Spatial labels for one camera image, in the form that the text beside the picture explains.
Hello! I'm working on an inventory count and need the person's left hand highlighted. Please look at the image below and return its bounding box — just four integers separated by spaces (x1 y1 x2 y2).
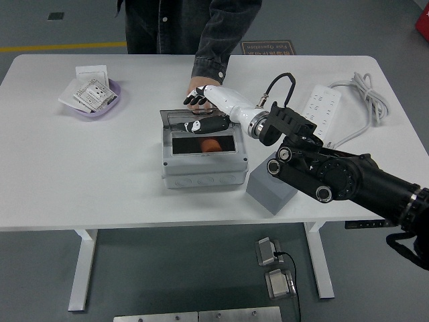
184 76 219 111

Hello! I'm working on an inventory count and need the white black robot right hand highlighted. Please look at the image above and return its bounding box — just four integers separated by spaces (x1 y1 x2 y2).
173 85 265 135

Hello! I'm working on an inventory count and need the orange cylinder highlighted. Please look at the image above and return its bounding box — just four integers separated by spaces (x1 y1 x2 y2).
200 137 223 154

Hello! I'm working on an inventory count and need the grey electrical box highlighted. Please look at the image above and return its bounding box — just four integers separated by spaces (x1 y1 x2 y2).
159 107 249 190

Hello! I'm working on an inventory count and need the grey cube with round hole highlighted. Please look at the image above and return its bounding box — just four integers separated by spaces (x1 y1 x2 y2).
246 150 298 216

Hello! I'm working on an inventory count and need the dark floor sign, orange text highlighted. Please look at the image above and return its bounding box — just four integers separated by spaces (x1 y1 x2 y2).
240 40 296 56

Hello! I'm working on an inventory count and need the person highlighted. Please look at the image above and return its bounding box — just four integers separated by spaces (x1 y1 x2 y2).
116 0 263 111

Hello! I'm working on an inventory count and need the white power strip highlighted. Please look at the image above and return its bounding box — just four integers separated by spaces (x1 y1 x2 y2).
300 84 342 142

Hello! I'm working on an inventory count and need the white socket panel with print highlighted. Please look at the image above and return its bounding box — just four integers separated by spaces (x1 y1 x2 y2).
72 77 115 113

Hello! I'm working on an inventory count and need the purple plastic tray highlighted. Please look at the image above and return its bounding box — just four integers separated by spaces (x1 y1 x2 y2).
68 78 122 119

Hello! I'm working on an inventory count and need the white plate in clear bag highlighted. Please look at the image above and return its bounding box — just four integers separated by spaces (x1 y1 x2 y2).
58 79 91 113

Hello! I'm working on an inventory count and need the silver foot pedal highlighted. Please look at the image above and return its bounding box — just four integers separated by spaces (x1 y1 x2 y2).
254 237 286 268
264 268 298 301

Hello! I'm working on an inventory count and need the black table control panel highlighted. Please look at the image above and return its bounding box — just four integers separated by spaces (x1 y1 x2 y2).
345 219 391 230

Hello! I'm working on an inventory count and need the white table leg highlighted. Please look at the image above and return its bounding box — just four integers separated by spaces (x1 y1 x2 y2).
68 228 99 313
304 221 335 299

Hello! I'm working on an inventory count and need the red object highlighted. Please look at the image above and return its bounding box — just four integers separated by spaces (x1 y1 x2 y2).
415 7 429 34

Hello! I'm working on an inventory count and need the plain white switch plate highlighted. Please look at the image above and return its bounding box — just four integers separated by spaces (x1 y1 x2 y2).
74 65 110 85

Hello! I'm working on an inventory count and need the white power cord with plug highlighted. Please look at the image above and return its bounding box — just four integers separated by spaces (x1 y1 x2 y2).
326 72 391 150

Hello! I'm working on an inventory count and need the black pedal cable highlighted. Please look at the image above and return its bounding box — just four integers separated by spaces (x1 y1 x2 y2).
273 250 302 322

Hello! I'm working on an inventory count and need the grey metal base plate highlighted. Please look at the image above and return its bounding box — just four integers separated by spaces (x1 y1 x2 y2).
198 306 282 322
113 311 199 322

